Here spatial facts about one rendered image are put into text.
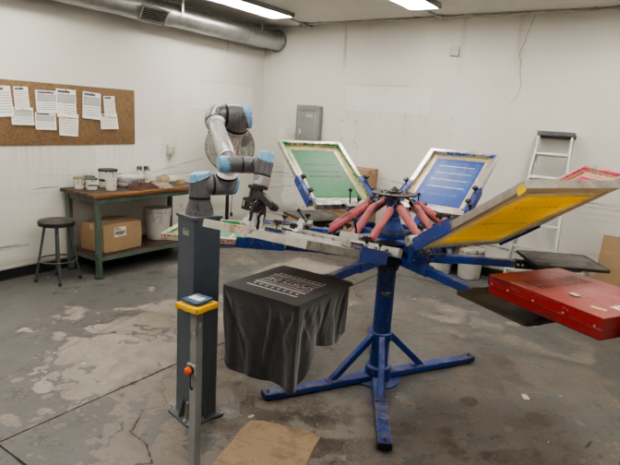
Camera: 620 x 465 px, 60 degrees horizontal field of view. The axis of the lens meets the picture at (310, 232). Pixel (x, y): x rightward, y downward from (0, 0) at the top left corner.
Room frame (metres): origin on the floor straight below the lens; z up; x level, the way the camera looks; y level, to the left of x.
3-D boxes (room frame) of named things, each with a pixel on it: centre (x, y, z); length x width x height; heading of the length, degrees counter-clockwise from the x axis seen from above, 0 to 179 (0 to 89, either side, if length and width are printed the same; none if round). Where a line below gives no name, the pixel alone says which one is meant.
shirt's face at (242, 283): (2.53, 0.09, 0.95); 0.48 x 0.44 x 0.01; 147
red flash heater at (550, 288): (2.19, -1.16, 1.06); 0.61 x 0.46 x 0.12; 27
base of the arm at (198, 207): (2.88, 0.61, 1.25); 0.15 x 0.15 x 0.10
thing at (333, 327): (2.42, -0.09, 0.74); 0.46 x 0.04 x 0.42; 147
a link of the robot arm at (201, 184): (2.88, 0.60, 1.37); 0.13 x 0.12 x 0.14; 115
